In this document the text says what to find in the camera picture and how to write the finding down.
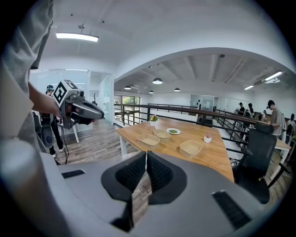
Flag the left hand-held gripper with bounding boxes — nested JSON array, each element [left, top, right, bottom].
[[52, 79, 105, 130]]

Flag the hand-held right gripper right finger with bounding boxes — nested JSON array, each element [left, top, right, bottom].
[[136, 150, 272, 237]]

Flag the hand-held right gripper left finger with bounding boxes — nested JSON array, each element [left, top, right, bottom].
[[41, 150, 148, 237]]

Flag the person's left forearm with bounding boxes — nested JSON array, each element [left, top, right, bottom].
[[28, 82, 63, 119]]

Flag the white display stand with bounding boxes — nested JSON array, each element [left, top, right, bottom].
[[59, 121, 81, 144]]

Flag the large window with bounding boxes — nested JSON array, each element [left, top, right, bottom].
[[114, 95, 141, 127]]

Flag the orange flowers in white pot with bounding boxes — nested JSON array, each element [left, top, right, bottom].
[[148, 114, 160, 127]]

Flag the black office chair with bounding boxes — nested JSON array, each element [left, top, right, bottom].
[[233, 122, 291, 205]]

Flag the person's grey shirt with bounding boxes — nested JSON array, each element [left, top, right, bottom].
[[0, 0, 54, 155]]

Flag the wooden desk with white legs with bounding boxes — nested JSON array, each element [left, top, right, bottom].
[[269, 136, 292, 181]]

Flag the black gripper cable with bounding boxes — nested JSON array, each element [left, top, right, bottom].
[[60, 126, 70, 164]]

